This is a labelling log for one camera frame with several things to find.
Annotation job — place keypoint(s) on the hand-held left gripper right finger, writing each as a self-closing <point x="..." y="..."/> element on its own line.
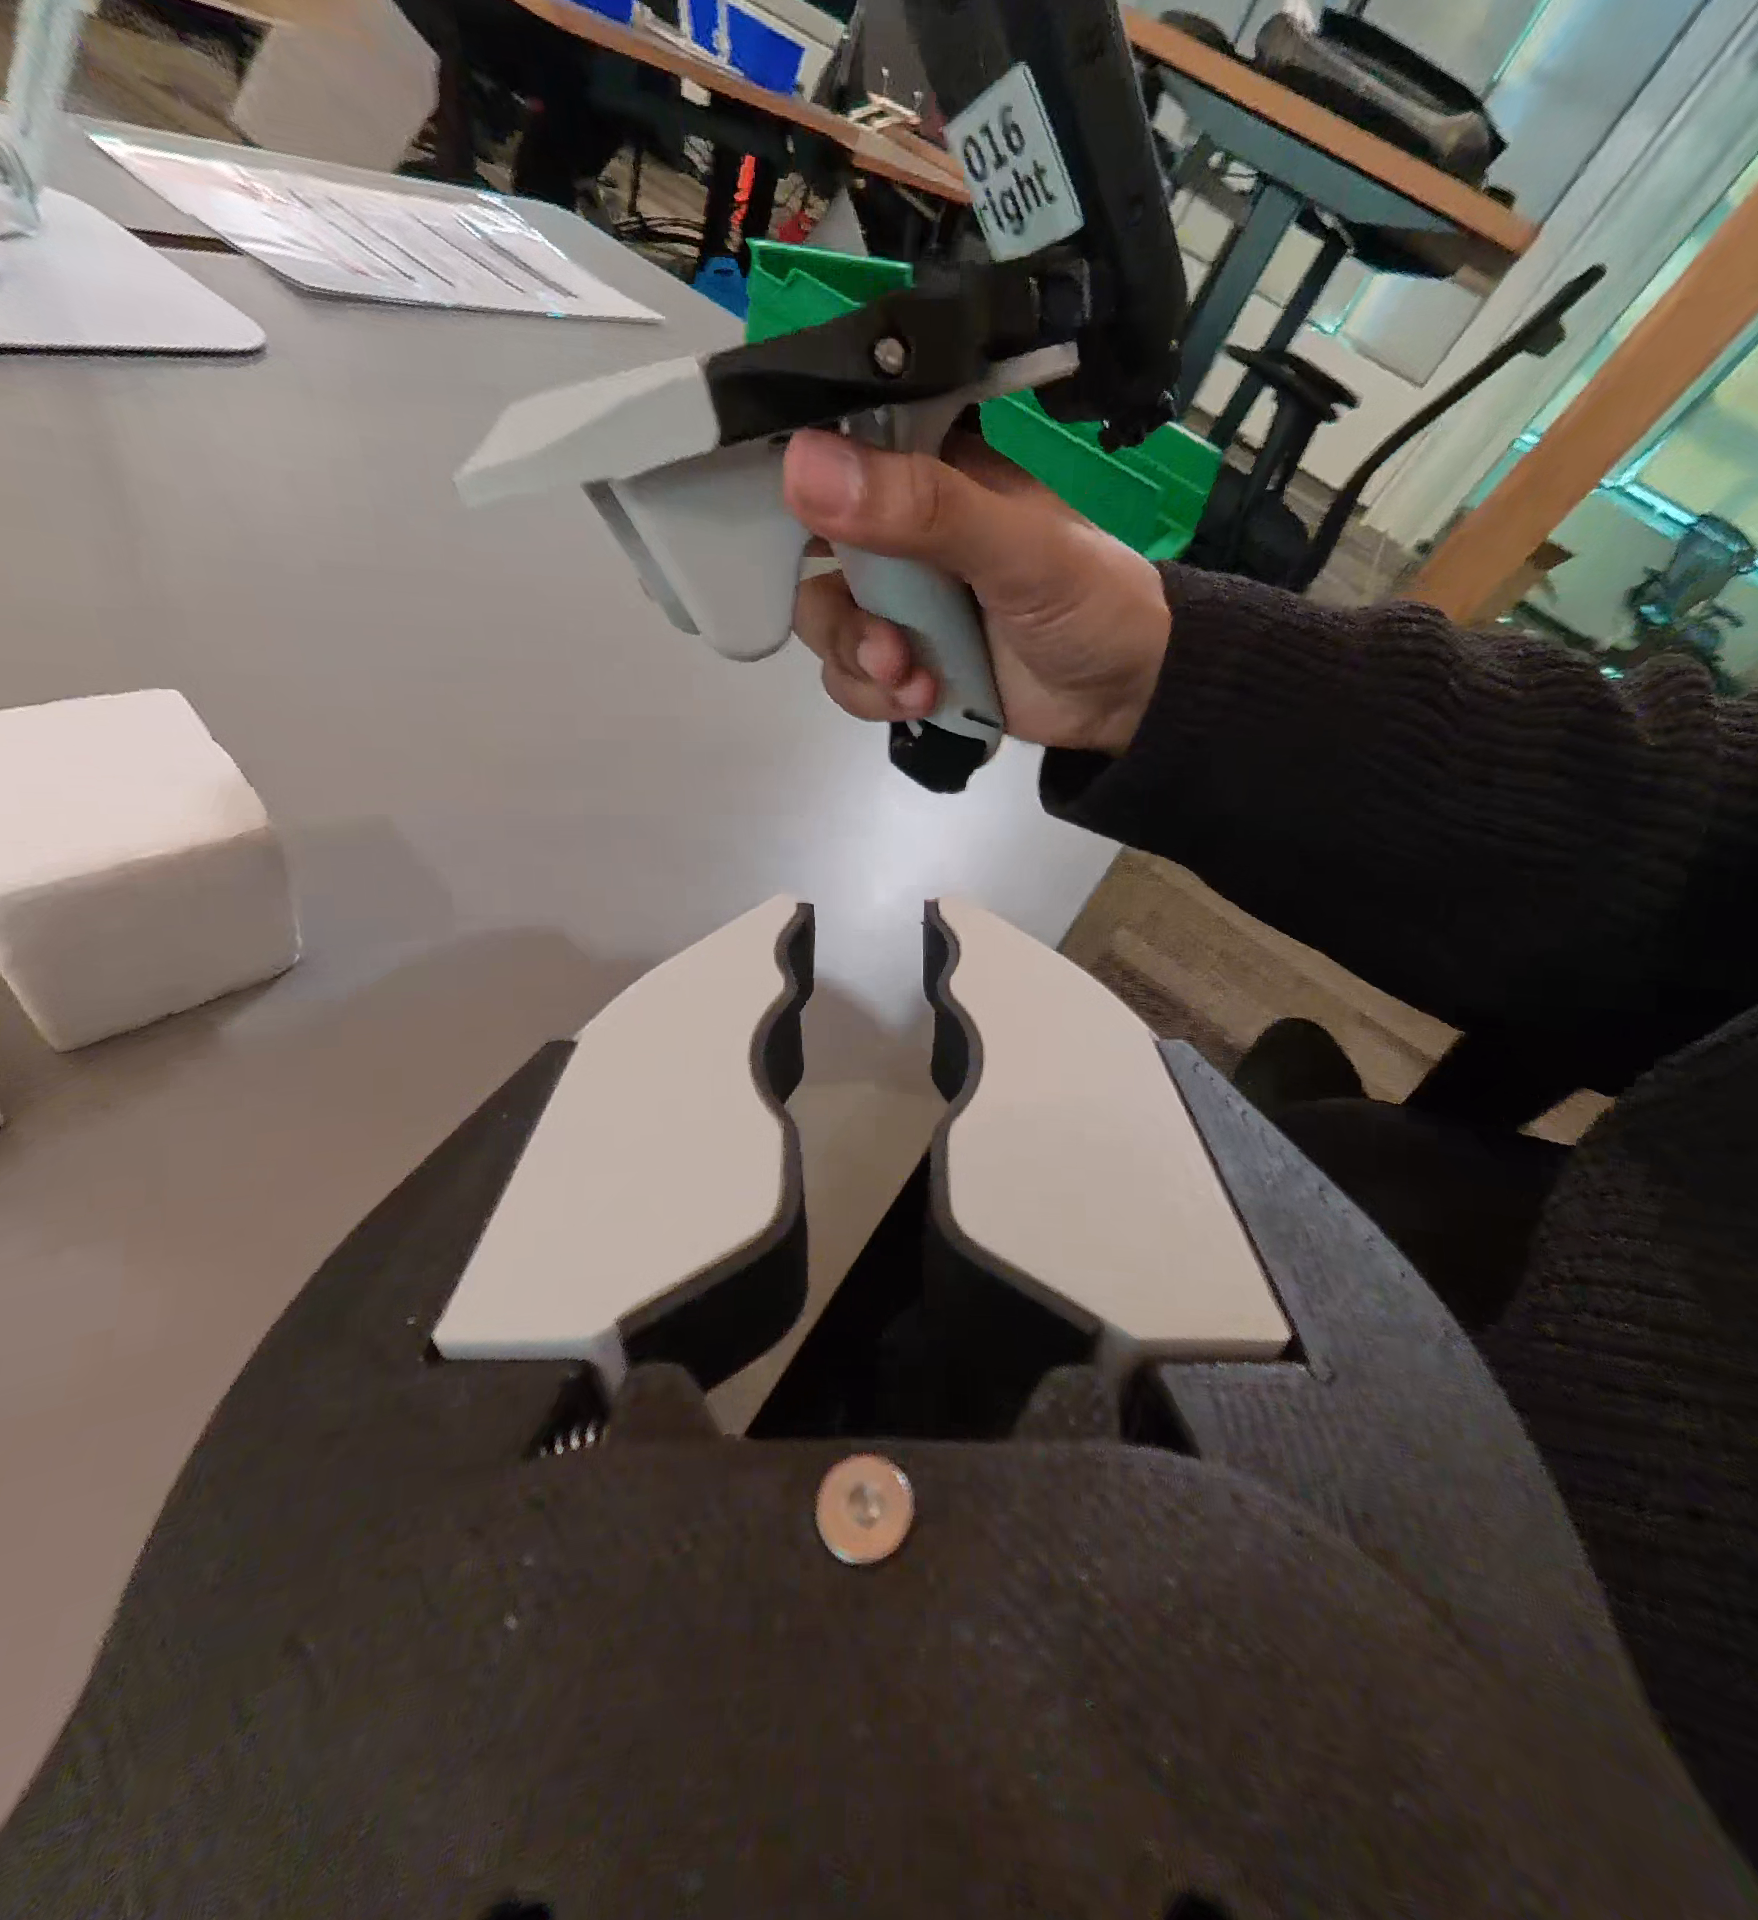
<point x="1105" y="1168"/>

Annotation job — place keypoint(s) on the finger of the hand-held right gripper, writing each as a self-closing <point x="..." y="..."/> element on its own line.
<point x="594" y="434"/>

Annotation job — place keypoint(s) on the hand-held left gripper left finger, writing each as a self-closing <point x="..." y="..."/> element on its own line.
<point x="635" y="1168"/>

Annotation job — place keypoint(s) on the large white foam cube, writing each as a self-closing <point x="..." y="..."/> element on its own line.
<point x="81" y="841"/>

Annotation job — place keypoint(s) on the person's right forearm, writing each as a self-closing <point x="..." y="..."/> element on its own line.
<point x="1422" y="776"/>

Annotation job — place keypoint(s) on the grey desk with wood edge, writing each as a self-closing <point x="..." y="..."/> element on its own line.
<point x="1475" y="223"/>

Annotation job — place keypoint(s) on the person's right hand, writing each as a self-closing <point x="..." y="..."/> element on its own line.
<point x="1076" y="617"/>

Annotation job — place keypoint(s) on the green plastic bin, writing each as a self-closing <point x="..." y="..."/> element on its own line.
<point x="1105" y="476"/>

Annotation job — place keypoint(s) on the black office chair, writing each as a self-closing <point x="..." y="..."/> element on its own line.
<point x="1276" y="397"/>

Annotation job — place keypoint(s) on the person's legs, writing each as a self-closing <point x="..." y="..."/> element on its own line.
<point x="1359" y="1168"/>

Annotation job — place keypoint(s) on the laminated instruction sheet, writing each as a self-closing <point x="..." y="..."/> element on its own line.
<point x="398" y="242"/>

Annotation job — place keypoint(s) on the black bag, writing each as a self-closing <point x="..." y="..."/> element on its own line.
<point x="1375" y="81"/>

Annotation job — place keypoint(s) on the blue plastic bin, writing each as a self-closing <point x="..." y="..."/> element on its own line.
<point x="759" y="48"/>

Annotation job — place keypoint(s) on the white document stand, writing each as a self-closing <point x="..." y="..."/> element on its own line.
<point x="68" y="288"/>

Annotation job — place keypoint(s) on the person's torso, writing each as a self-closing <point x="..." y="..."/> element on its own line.
<point x="1723" y="1349"/>

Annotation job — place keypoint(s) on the wooden post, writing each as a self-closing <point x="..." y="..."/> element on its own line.
<point x="1646" y="346"/>

